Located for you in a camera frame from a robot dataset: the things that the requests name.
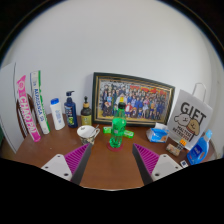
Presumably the pink shuttlecock tube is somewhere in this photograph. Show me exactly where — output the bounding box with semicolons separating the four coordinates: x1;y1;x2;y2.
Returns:
16;74;42;144

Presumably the green and white shuttlecock tube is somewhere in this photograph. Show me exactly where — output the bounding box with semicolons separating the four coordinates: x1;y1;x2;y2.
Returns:
29;70;51;136

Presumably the floral cup with white inside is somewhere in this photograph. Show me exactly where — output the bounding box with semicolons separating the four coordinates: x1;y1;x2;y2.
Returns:
76;125;101;146

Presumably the dark blue pump bottle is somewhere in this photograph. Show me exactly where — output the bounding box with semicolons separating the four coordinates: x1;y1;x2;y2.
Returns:
63;90;79;129

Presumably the small beige box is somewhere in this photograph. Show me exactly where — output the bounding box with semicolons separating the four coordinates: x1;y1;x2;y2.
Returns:
165;143;183;157

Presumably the clear blue liquid bottle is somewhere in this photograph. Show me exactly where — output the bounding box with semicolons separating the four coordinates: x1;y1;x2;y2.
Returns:
186;129;214;166

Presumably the yellow-labelled dark pump bottle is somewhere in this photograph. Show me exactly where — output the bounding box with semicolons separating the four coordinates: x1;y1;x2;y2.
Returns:
80;96;93;127

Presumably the white bottle with blue cap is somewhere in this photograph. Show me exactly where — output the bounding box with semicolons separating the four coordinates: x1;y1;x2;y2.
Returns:
49;97;67;131

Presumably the white flat board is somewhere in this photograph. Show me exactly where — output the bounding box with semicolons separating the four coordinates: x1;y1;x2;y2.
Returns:
0;62;26;155

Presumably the blue and white tissue pack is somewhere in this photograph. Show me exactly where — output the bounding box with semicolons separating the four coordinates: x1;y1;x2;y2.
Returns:
145;122;171;144

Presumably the white paper gift bag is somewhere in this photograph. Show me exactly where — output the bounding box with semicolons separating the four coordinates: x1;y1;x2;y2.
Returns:
166;82;214;152

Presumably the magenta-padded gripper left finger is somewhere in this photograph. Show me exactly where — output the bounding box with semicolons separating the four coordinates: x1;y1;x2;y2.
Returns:
40;143;93;186

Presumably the framed group photo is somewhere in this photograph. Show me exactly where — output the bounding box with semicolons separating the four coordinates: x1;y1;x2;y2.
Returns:
91;71;176;128

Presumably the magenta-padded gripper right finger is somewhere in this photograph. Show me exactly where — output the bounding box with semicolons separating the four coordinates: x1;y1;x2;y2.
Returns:
132;143;184;186

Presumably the green plastic drink bottle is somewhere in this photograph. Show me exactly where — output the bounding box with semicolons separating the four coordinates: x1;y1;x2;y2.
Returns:
109;96;128;150

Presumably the metal spoon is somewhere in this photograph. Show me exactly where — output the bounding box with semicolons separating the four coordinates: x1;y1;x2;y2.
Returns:
88;124;101;138

